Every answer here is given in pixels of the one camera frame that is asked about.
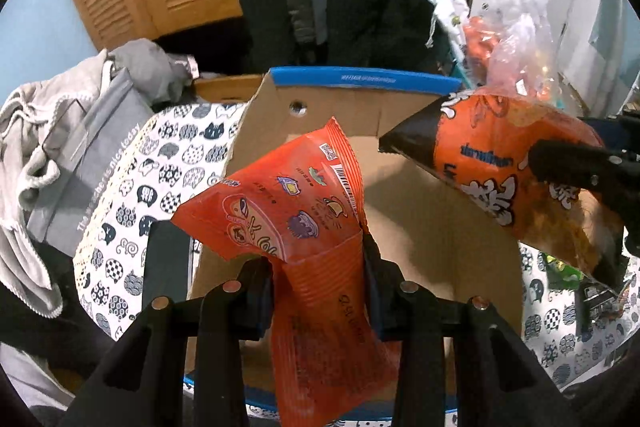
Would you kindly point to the black small snack bag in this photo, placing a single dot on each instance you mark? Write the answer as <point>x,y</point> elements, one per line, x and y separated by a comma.
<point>593,302</point>

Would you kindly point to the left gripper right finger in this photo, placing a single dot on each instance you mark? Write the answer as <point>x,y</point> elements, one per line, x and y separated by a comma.
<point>404,312</point>

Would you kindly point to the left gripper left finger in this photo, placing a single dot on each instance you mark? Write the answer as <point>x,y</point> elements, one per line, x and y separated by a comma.
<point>235,311</point>

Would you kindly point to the red snack bag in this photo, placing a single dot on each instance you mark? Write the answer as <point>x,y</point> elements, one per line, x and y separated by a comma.
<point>301,206</point>

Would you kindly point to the white plastic bag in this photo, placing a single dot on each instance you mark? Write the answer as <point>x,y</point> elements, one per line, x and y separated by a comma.
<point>450,16</point>

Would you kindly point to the blue cardboard box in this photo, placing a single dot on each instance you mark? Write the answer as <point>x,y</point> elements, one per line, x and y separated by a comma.
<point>434,233</point>

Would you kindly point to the teal cardboard box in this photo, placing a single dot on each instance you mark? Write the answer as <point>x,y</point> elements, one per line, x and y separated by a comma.
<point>460,71</point>

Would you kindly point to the cat pattern tablecloth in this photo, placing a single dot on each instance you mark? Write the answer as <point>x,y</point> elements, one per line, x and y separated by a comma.
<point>183,150</point>

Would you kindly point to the black smartphone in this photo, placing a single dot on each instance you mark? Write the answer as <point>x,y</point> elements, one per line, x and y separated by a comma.
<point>167,269</point>

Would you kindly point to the green snack bag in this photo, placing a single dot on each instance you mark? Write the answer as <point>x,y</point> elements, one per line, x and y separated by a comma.
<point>560,275</point>

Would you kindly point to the orange black chip bag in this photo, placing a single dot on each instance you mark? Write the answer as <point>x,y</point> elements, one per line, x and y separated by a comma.
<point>510,155</point>

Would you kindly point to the grey storage bag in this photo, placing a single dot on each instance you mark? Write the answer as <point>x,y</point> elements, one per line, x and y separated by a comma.
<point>88,159</point>

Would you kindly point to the grey hoodie pile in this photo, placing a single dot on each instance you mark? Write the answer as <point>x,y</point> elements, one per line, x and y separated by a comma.
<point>36,121</point>

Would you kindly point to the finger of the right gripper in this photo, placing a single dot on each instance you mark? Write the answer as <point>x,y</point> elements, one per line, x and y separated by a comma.
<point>612,175</point>
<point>628,122</point>

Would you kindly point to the clear bag of fruit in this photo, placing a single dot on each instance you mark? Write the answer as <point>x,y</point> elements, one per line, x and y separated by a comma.
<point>510,49</point>

